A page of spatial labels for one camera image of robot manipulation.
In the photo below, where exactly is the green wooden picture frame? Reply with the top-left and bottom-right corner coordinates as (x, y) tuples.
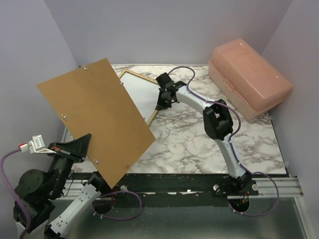
(117, 69), (162, 127)

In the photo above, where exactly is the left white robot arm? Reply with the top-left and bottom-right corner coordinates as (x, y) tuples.
(13, 133), (111, 239)

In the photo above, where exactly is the aluminium rail frame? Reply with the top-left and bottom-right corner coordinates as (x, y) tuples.
(58, 65), (304, 200)

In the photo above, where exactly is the sunset photo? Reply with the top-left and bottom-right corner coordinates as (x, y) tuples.
(119, 72), (160, 121)

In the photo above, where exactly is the brown cardboard backing board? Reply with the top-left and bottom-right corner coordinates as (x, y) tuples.
(37, 58), (155, 188)

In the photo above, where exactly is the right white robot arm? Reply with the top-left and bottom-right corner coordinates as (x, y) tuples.
(156, 79), (252, 195)

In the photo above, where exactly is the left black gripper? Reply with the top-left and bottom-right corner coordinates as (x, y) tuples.
(47, 133), (92, 198)

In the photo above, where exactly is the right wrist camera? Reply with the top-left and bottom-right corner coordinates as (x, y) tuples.
(156, 72), (174, 90)

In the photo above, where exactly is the pink plastic storage box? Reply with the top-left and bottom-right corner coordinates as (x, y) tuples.
(208, 39), (293, 121)

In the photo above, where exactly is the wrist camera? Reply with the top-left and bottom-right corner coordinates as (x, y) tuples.
(19, 135), (56, 154)
(156, 72), (174, 90)

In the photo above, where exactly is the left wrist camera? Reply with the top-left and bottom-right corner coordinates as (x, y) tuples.
(19, 135), (56, 154)

